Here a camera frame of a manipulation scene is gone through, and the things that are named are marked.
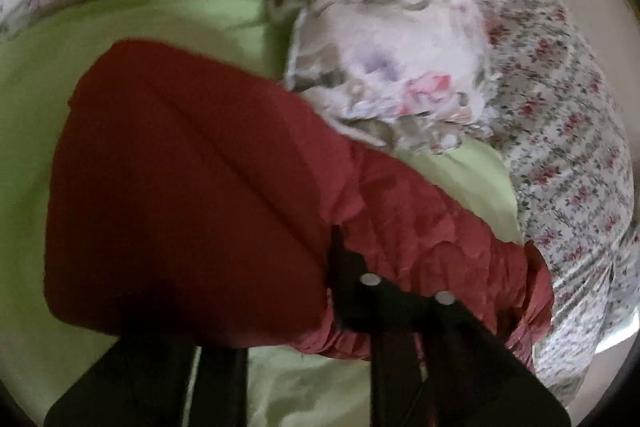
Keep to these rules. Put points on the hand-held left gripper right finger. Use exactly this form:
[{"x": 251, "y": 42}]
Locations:
[{"x": 360, "y": 302}]

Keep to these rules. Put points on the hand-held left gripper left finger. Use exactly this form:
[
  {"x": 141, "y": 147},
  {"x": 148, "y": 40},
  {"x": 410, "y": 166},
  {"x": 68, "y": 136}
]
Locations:
[{"x": 122, "y": 387}]

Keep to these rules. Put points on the red quilted blanket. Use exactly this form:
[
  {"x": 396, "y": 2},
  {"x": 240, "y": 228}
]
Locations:
[{"x": 200, "y": 187}]

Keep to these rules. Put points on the small rose print quilt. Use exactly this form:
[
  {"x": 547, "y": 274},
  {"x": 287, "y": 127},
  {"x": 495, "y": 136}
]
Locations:
[{"x": 565, "y": 132}]

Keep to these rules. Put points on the pastel floral pillow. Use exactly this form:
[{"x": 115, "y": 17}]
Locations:
[{"x": 395, "y": 32}]

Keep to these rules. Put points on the light green bed sheet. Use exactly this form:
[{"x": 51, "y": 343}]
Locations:
[{"x": 60, "y": 72}]

